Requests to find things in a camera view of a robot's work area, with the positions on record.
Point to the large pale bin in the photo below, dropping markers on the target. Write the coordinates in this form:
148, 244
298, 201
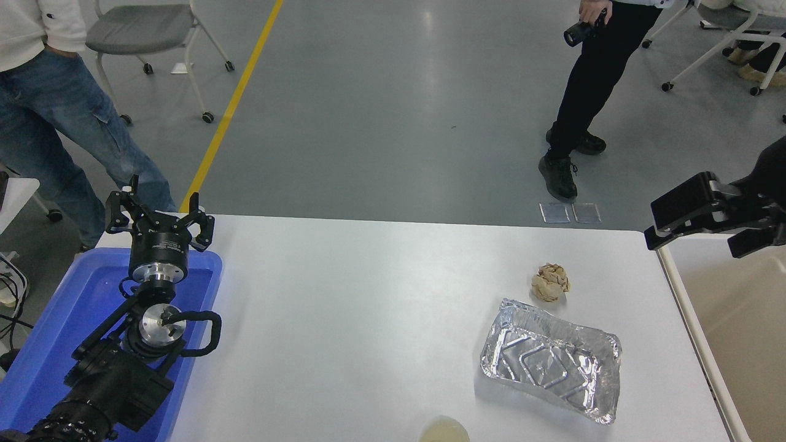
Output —
737, 344

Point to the black camera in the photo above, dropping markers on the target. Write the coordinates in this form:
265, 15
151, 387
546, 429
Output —
580, 32

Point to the white paper cup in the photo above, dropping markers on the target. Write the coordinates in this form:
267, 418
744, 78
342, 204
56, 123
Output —
444, 431

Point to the grey seat wheeled chair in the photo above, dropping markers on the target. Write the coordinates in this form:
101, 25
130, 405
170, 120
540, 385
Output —
138, 27

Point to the crumpled tan paper ball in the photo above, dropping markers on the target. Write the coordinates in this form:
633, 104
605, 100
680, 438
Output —
550, 283

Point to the small white table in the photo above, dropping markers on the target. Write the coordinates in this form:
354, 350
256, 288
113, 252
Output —
15, 199

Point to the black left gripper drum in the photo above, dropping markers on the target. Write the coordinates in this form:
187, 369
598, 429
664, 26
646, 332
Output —
158, 248

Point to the blue plastic tray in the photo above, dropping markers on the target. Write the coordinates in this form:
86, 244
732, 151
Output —
67, 307

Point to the person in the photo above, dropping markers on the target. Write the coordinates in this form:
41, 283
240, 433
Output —
55, 116
592, 80
764, 61

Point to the silver foil tray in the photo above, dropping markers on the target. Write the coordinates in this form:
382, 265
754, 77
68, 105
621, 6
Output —
552, 362

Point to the person's hand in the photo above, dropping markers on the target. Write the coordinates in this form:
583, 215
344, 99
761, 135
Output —
594, 10

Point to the metal floor plate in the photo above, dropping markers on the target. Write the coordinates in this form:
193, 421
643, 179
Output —
555, 213
586, 213

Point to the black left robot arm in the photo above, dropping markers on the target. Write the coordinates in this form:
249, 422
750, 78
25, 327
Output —
116, 380

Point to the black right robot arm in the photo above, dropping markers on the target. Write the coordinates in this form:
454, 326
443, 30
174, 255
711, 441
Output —
694, 205

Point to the white frame wheeled chair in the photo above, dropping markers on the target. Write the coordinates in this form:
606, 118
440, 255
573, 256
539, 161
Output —
706, 52

